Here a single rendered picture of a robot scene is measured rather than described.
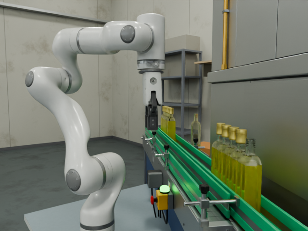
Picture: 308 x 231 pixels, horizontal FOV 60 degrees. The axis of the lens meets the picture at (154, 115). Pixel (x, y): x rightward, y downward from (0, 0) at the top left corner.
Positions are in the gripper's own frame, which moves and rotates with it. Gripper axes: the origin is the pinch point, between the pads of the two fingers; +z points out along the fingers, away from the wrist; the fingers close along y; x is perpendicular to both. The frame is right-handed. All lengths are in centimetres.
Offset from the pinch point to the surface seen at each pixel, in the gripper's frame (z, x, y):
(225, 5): -51, -44, 49
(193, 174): 28, -24, 35
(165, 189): 35, -11, 35
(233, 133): 4.9, -29.1, 5.8
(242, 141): 6.6, -29.5, -0.3
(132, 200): 61, 1, 88
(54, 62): -89, 167, 671
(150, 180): 39, -8, 61
